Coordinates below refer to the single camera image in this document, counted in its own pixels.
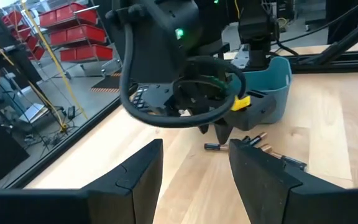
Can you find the black copper AA battery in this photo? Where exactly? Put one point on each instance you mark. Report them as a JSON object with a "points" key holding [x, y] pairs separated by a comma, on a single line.
{"points": [[291, 160], [216, 147], [248, 139], [258, 138], [266, 147]]}

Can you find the black power adapter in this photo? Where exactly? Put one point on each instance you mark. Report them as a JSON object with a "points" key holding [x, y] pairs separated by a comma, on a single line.
{"points": [[71, 112]]}

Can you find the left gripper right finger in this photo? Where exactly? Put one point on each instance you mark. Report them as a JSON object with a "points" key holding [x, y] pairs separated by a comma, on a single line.
{"points": [[259, 186]]}

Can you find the black orange striped mat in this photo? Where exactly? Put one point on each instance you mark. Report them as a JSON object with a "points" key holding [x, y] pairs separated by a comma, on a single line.
{"points": [[107, 84]]}

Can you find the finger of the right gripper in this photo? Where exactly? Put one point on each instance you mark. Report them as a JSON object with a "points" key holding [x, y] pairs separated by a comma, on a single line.
{"points": [[224, 132], [204, 127]]}

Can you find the red storage bins rack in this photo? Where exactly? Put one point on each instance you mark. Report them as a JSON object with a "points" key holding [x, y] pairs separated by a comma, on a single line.
{"points": [[23, 34], [79, 34]]}

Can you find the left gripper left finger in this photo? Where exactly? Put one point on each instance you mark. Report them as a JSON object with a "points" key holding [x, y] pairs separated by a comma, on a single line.
{"points": [[129, 193]]}

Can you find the yellow label tag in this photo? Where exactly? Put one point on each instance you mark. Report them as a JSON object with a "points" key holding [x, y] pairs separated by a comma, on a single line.
{"points": [[240, 103]]}

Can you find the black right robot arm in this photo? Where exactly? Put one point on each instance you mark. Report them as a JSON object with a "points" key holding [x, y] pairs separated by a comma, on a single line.
{"points": [[154, 37]]}

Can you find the silver laptop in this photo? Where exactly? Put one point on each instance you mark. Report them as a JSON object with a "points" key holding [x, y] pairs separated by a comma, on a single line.
{"points": [[33, 112]]}

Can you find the blue-grey plastic bin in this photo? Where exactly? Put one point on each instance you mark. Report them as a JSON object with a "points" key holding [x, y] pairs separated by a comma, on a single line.
{"points": [[272, 81]]}

